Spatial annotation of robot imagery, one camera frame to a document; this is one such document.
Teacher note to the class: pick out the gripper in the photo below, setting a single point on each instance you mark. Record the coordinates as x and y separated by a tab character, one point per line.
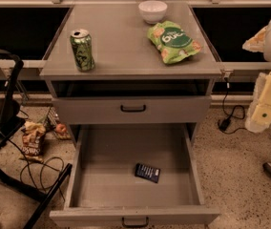
259	115

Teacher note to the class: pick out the dark blue rxbar wrapper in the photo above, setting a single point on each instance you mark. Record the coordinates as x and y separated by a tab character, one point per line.
147	172

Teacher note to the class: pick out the closed grey top drawer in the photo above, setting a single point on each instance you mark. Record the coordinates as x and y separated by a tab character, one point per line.
106	110

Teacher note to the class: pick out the grey drawer cabinet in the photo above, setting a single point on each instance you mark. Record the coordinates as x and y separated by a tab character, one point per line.
127	64

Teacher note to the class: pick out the open grey middle drawer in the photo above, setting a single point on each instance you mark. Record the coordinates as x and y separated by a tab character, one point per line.
103	187

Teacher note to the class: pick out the green chip bag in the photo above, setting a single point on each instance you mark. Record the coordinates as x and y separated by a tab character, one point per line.
172	42

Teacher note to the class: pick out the white ceramic bowl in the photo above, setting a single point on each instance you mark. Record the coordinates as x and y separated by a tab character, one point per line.
152	11

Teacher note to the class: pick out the green soda can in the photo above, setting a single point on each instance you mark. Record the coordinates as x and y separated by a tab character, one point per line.
81	43

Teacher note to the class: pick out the brown snack bag on floor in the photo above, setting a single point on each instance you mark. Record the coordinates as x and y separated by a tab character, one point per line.
32	141

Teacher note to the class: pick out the black metal stand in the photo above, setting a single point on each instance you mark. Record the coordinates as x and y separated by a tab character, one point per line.
9	124

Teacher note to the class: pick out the black top drawer handle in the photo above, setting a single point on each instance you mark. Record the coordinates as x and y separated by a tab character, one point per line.
136	109

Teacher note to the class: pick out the black drawer handle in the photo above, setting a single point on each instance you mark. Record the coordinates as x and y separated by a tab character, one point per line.
135	223
136	109

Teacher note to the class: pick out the wire basket with apple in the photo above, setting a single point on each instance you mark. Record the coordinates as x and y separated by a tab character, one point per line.
55	126

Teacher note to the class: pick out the black middle drawer handle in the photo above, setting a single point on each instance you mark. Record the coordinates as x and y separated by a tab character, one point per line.
135	223

